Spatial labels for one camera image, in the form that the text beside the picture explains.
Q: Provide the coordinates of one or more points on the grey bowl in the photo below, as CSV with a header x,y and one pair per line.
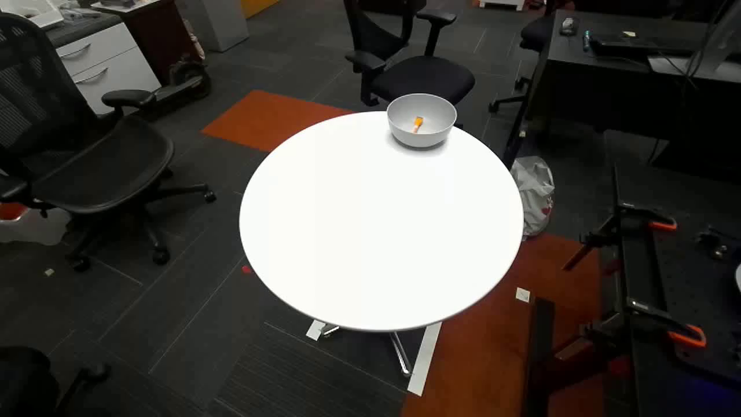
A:
x,y
439,120

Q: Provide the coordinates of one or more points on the white plastic bag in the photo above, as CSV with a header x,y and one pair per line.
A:
x,y
535,186

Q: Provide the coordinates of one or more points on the white table base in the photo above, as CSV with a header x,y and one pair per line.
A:
x,y
413,369

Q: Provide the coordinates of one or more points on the black padded office chair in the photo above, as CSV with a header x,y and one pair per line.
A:
x,y
373,54

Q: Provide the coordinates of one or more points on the black scooter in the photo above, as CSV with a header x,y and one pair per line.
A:
x,y
185,83

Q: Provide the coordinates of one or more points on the upper orange black clamp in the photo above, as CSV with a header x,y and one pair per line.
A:
x,y
609,227

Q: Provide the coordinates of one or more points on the orange black clamp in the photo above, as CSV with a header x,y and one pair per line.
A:
x,y
611,329
609,227

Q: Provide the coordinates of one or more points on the lower orange black clamp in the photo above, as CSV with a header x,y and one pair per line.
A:
x,y
611,329

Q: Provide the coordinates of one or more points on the white drawer cabinet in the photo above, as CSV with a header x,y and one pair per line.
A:
x,y
100,57

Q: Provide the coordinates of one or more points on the black mesh office chair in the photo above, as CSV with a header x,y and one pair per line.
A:
x,y
59,154

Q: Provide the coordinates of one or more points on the black desk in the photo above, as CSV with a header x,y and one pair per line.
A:
x,y
657,77

